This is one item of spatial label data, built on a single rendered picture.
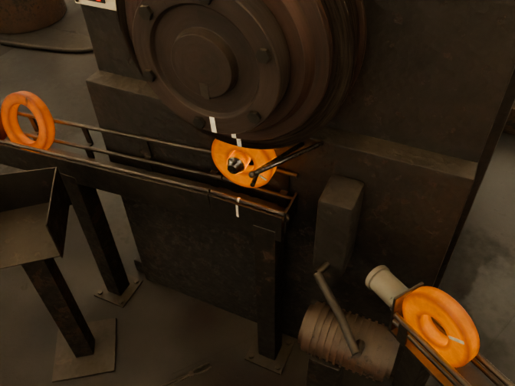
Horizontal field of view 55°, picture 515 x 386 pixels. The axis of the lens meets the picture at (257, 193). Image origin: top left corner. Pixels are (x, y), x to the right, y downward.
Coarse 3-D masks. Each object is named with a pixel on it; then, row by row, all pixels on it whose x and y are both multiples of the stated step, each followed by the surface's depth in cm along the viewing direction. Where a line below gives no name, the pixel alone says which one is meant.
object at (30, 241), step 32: (0, 192) 127; (32, 192) 129; (64, 192) 129; (0, 224) 128; (32, 224) 127; (64, 224) 125; (0, 256) 120; (32, 256) 119; (64, 288) 143; (64, 320) 149; (64, 352) 165; (96, 352) 165
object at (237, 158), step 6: (234, 156) 107; (240, 156) 107; (246, 156) 108; (228, 162) 107; (234, 162) 107; (240, 162) 107; (246, 162) 108; (228, 168) 107; (234, 168) 107; (240, 168) 107
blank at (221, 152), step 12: (216, 144) 110; (228, 144) 108; (216, 156) 113; (228, 156) 112; (252, 156) 108; (264, 156) 106; (276, 156) 109; (252, 168) 112; (276, 168) 111; (240, 180) 115; (264, 180) 111
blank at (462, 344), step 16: (432, 288) 90; (416, 304) 92; (432, 304) 88; (448, 304) 86; (416, 320) 94; (448, 320) 86; (464, 320) 85; (432, 336) 94; (448, 336) 88; (464, 336) 84; (448, 352) 90; (464, 352) 86
